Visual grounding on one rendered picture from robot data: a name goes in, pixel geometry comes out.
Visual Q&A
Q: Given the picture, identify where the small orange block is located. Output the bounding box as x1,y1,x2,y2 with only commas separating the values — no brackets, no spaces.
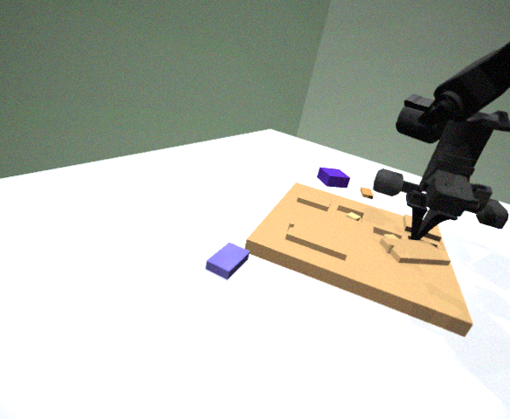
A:
360,187,373,199

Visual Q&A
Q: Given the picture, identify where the tan puzzle board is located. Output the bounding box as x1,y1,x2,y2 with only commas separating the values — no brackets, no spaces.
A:
245,182,474,337

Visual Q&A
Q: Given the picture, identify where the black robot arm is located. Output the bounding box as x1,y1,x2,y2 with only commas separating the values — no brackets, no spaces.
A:
396,42,510,216

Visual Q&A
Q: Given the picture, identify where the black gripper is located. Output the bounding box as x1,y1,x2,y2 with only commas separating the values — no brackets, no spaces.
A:
372,148,509,240

